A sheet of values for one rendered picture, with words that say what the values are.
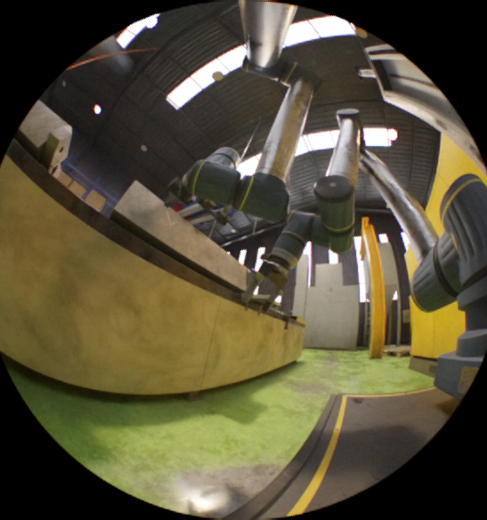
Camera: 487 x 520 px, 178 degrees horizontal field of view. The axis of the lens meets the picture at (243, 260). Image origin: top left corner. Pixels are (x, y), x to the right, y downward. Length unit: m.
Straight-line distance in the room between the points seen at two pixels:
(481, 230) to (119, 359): 1.10
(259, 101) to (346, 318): 10.54
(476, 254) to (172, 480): 0.88
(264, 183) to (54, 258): 0.72
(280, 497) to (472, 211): 0.53
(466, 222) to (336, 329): 6.23
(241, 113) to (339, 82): 5.27
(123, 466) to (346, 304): 6.66
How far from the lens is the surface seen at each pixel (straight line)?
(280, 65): 0.90
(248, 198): 0.40
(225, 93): 9.38
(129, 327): 0.70
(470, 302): 0.42
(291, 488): 0.26
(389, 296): 8.57
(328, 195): 0.40
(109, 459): 0.66
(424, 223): 0.71
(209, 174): 0.41
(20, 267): 0.73
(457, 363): 0.45
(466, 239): 0.45
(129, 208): 0.72
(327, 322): 6.50
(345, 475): 0.29
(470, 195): 0.48
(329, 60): 9.26
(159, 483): 0.63
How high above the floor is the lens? 0.55
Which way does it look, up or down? 24 degrees up
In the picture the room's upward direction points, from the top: 13 degrees clockwise
